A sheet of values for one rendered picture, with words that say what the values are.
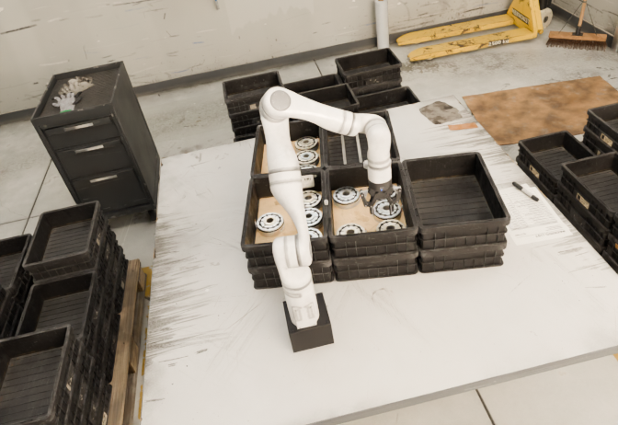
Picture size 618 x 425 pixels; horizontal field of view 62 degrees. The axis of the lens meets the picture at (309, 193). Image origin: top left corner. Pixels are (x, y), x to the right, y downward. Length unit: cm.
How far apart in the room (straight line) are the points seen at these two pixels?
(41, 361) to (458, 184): 178
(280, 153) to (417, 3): 404
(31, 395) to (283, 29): 381
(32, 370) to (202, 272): 76
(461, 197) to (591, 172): 110
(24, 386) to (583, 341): 196
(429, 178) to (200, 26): 336
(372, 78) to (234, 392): 240
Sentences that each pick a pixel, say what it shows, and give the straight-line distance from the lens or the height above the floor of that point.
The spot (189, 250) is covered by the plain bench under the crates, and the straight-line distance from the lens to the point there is 215.
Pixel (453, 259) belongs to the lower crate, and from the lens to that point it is 186.
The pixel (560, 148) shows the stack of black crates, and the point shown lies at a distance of 333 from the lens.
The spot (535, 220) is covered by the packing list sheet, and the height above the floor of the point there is 70.
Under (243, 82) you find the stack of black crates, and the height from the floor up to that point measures 56.
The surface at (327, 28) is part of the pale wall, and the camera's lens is 515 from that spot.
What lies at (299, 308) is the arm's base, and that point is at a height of 89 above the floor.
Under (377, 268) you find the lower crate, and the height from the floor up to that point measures 76.
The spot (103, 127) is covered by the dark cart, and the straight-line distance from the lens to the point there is 316.
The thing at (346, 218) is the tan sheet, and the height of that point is 83.
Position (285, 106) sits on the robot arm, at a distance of 144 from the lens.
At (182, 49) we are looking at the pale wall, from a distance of 509.
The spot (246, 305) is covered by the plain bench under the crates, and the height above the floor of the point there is 70.
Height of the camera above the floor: 210
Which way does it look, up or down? 38 degrees down
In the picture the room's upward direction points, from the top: 10 degrees counter-clockwise
